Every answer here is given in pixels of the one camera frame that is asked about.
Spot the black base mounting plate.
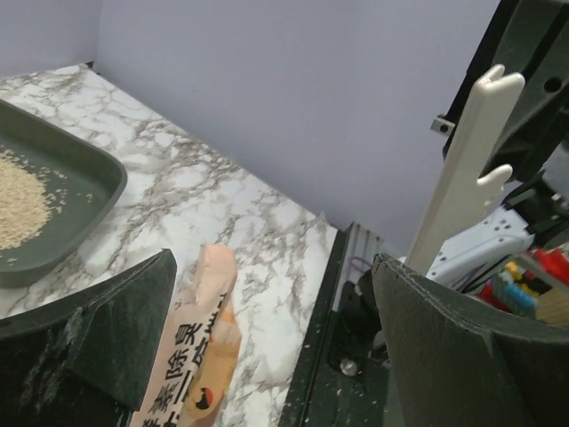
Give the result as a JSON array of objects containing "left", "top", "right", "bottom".
[{"left": 278, "top": 230, "right": 405, "bottom": 426}]

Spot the dark green litter tray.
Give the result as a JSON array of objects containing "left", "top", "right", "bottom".
[{"left": 1, "top": 101, "right": 127, "bottom": 288}]

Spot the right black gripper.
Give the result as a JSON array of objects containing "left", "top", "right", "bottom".
[{"left": 443, "top": 1, "right": 568, "bottom": 182}]

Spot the orange cat litter bag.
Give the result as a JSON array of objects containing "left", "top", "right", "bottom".
[{"left": 130, "top": 245, "right": 242, "bottom": 426}]

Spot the beige litter pile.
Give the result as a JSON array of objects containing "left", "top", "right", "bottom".
[{"left": 0, "top": 149, "right": 94, "bottom": 263}]

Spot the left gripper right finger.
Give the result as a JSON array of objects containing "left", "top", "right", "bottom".
[{"left": 372, "top": 254, "right": 568, "bottom": 426}]

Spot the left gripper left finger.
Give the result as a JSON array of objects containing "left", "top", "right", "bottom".
[{"left": 1, "top": 249, "right": 177, "bottom": 427}]

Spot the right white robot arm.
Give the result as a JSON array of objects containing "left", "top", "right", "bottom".
[{"left": 428, "top": 1, "right": 568, "bottom": 293}]

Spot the aluminium extrusion rail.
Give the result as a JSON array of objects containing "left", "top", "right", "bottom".
[{"left": 332, "top": 222, "right": 385, "bottom": 311}]

